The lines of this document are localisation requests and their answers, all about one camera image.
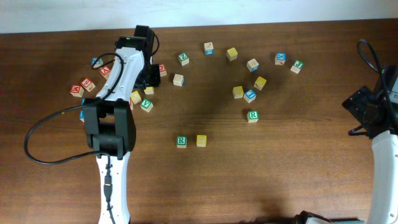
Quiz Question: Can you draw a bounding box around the yellow block by gripper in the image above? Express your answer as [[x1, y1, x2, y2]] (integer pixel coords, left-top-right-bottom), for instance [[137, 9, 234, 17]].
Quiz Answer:
[[130, 90, 142, 104]]

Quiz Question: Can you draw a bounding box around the red a block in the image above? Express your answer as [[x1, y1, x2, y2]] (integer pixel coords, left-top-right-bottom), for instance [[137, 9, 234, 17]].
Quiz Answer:
[[99, 66, 111, 80], [129, 98, 134, 110]]

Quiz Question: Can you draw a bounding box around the yellow block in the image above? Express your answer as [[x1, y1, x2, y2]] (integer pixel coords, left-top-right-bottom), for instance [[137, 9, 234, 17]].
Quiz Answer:
[[130, 90, 142, 104], [254, 76, 267, 90], [226, 47, 238, 61], [233, 86, 244, 99], [144, 86, 154, 95]]

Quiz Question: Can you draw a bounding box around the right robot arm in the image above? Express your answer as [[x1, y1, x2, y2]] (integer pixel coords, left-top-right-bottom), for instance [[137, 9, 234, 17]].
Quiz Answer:
[[342, 66, 397, 224]]

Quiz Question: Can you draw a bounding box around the red 9 block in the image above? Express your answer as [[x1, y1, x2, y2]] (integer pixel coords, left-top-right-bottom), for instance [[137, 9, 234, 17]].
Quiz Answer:
[[80, 78, 95, 92]]

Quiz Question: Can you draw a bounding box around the blue H block lower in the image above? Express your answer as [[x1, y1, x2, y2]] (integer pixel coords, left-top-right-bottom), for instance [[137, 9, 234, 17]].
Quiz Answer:
[[80, 111, 85, 122]]

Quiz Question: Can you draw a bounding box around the red A block lower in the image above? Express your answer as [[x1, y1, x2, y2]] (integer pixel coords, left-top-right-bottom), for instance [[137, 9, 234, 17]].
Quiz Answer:
[[129, 98, 134, 110]]

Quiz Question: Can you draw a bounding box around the blue S block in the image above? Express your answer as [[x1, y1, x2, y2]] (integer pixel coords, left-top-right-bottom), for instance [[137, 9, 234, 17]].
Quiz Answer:
[[91, 57, 103, 69]]

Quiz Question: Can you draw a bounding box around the red M block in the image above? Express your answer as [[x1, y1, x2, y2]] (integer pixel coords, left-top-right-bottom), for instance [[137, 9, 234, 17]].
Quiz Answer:
[[70, 85, 84, 98]]

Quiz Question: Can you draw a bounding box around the green Z block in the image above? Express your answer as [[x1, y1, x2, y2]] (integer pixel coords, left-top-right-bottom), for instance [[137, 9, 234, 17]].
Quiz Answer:
[[178, 52, 190, 66]]

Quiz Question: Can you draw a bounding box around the yellow block camera picture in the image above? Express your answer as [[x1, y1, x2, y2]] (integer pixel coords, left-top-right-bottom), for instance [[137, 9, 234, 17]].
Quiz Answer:
[[197, 135, 207, 147]]

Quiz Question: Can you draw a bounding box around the blue block far centre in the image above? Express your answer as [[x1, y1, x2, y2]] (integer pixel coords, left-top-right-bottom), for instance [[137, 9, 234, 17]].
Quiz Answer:
[[204, 42, 214, 55]]

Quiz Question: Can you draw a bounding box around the blue I leaf block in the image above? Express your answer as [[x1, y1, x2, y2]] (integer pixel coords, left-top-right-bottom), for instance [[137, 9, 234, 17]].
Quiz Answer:
[[243, 89, 257, 103]]

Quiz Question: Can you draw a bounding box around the blue X block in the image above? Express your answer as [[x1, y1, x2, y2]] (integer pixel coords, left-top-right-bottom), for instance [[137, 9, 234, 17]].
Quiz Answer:
[[274, 52, 287, 65]]

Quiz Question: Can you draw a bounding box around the green V block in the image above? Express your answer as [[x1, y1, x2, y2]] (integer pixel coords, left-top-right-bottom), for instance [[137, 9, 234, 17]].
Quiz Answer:
[[140, 99, 154, 113]]

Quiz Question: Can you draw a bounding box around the green J block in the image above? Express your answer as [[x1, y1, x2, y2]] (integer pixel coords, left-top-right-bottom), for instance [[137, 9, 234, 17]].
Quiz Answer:
[[290, 60, 304, 74]]

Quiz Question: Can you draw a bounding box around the yellow block tilted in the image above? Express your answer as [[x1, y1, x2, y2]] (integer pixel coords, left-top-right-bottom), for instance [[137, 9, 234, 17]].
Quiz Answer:
[[254, 76, 267, 90]]

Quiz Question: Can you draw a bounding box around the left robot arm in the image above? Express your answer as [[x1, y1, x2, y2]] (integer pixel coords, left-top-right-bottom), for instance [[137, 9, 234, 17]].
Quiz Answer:
[[83, 26, 160, 223]]

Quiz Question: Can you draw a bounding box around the blue D block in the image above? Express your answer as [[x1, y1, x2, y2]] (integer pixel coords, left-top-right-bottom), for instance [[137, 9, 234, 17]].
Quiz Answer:
[[246, 58, 259, 72]]

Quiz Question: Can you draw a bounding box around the green r block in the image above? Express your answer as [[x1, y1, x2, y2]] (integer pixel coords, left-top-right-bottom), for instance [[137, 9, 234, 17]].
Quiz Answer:
[[247, 111, 259, 123], [177, 136, 187, 148]]

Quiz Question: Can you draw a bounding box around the blue P side block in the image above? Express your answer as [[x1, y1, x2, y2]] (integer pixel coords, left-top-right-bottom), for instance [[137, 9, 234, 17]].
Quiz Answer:
[[173, 74, 184, 86]]

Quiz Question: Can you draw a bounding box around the red Q block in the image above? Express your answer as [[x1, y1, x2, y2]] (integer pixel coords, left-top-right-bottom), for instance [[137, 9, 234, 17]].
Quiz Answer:
[[159, 64, 167, 77]]

